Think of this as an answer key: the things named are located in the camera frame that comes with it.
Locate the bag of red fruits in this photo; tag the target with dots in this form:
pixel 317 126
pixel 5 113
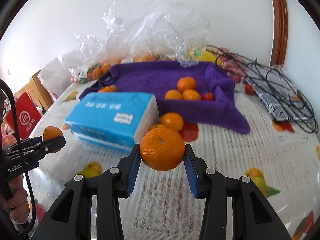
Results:
pixel 233 65

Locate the clear plastic bag of oranges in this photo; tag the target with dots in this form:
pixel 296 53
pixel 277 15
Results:
pixel 89 62

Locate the large orange mandarin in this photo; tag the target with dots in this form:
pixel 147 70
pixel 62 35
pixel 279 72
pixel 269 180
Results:
pixel 105 90

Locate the small red fruit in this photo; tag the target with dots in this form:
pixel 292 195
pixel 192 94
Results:
pixel 249 89
pixel 208 96

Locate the yellow fruit bag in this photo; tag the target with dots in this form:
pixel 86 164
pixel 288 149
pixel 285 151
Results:
pixel 197 54

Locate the white plastic bag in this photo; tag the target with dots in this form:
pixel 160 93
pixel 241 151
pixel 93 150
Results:
pixel 55 78

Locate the small green-brown round fruit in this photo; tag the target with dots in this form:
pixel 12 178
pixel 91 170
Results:
pixel 113 88

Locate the blue tissue pack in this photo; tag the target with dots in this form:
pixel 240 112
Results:
pixel 115 120

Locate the brown wooden door frame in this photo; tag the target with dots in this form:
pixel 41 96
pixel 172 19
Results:
pixel 280 32

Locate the left hand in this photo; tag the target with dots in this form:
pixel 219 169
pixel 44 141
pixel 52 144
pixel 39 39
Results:
pixel 18 205

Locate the purple towel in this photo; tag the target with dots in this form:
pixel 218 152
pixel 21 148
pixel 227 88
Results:
pixel 158 77

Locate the grey checked packaged cloth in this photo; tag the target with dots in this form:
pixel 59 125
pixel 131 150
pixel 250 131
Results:
pixel 280 96

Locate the red paper bag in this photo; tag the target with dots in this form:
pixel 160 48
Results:
pixel 27 115

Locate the large clear plastic bag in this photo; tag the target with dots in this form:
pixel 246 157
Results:
pixel 146 30

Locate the wooden chair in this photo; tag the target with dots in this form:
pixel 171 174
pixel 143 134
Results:
pixel 36 92

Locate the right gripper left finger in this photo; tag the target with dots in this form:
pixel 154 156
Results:
pixel 117 182

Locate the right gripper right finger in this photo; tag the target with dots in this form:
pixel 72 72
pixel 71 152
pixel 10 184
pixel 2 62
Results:
pixel 206 183

